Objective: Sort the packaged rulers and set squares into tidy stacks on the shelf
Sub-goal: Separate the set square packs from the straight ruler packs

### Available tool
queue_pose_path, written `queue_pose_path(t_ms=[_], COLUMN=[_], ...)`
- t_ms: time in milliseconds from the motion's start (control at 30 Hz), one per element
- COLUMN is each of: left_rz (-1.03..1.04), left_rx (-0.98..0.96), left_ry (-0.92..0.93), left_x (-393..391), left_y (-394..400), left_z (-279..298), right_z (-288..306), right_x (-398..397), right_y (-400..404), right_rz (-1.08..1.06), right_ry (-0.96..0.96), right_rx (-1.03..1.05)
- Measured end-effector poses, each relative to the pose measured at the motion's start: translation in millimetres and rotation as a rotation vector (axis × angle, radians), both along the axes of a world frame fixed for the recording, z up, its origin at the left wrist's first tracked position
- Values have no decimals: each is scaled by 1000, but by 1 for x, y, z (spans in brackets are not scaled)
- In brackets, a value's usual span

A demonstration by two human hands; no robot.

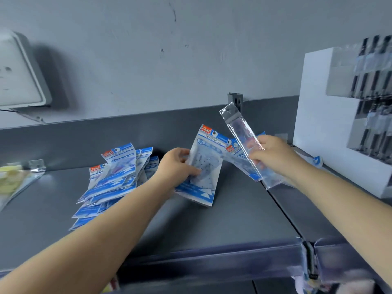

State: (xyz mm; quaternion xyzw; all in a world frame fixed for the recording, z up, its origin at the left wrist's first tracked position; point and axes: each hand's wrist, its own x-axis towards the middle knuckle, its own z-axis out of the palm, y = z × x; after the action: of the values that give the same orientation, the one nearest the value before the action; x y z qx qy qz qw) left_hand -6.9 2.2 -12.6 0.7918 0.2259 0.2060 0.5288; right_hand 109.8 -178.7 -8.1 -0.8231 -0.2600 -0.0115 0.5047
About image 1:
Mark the person's right hand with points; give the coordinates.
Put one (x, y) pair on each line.
(278, 156)

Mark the grey shelf back panel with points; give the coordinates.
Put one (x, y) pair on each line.
(92, 137)

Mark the pile of mixed packaged rulers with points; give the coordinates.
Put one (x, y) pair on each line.
(235, 154)

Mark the rows of black gel pens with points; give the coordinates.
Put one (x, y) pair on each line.
(373, 125)

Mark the pile of blue set-square packets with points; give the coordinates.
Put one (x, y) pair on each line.
(116, 177)

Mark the person's left forearm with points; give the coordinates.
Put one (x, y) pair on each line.
(85, 241)

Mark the white wall router box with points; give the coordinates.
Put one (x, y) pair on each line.
(18, 82)

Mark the grey slotted shelf post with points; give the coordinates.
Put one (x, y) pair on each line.
(235, 99)

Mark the clear straight ruler packet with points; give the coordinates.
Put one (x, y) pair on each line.
(242, 125)

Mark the person's left hand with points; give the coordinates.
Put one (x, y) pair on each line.
(173, 171)

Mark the white tiered pen display stand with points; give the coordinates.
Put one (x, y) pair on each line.
(318, 125)

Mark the person's right forearm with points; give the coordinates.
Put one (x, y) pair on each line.
(346, 205)

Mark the pile of clear rulers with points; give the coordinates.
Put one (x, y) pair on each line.
(15, 180)

